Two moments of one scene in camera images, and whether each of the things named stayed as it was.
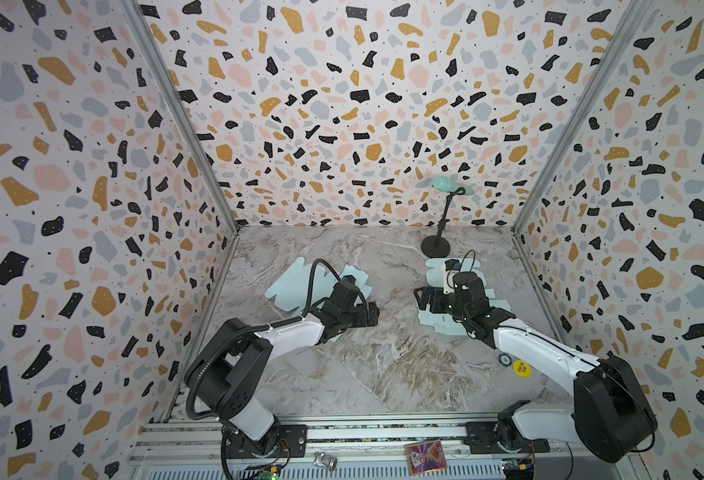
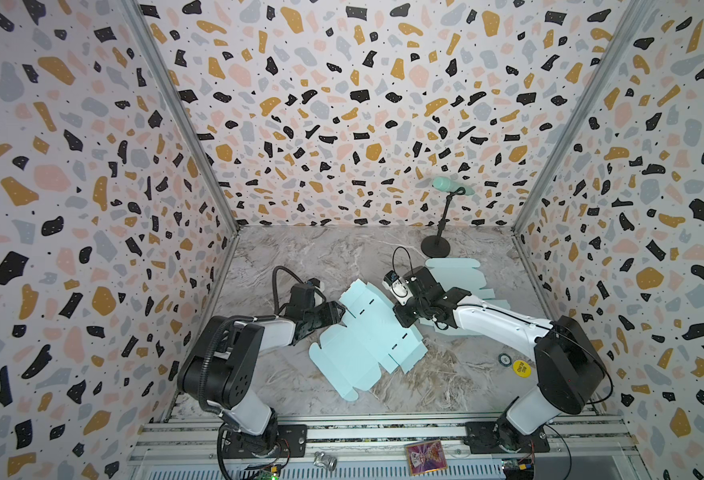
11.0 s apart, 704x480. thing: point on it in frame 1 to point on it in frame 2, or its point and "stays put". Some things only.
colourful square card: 426,457 stays put
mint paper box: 292,289 to 350,353
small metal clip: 323,460 stays put
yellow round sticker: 522,368 stays put
